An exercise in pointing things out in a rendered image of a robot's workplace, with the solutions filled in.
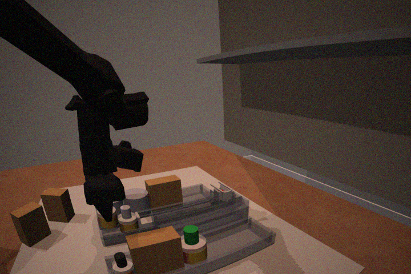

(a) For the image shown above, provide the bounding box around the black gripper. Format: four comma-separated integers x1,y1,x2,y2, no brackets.
79,134,126,222

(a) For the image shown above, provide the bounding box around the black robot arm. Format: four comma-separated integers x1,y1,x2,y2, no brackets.
0,0,149,172

